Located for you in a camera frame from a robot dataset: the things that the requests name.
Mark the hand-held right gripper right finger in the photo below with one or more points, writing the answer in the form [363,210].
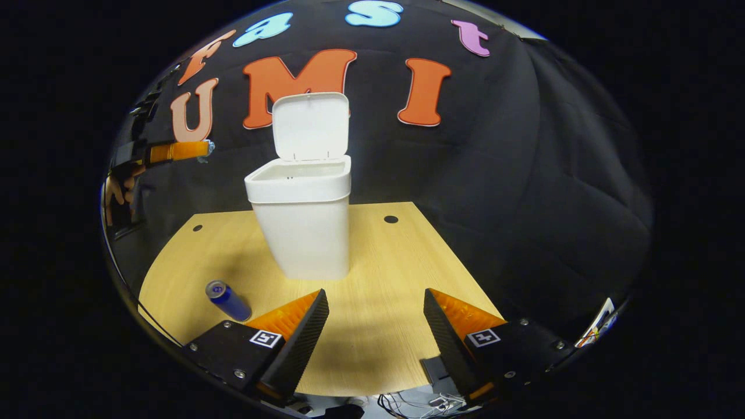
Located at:
[448,349]

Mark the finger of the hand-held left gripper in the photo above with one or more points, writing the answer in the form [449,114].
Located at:
[174,151]

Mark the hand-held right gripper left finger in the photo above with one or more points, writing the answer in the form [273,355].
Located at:
[300,349]

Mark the paper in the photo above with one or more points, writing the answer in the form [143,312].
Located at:
[207,148]

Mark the blue pop can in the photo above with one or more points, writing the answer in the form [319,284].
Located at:
[230,301]

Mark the white desktop garbage bin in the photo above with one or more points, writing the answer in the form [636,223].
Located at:
[302,233]

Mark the wooden desktop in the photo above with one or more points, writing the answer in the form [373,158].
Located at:
[378,262]

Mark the grey box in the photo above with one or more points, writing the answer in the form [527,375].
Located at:
[433,372]

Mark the white printed card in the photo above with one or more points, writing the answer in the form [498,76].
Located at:
[596,326]

